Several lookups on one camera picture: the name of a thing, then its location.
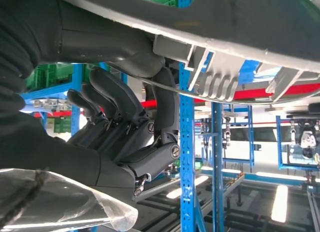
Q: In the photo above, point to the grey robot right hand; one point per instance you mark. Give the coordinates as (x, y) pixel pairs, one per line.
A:
(100, 35)

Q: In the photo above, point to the blue metal shelf rack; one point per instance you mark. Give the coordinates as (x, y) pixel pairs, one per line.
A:
(186, 124)

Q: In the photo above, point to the clear plastic film cover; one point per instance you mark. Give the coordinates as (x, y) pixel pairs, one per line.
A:
(62, 204)

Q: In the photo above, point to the ceiling light strip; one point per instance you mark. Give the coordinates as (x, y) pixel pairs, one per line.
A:
(185, 189)
(279, 204)

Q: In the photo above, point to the red barrier belt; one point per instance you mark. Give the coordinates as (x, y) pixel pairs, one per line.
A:
(252, 93)

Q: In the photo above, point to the grey laboratory machine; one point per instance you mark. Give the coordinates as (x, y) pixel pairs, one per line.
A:
(306, 139)

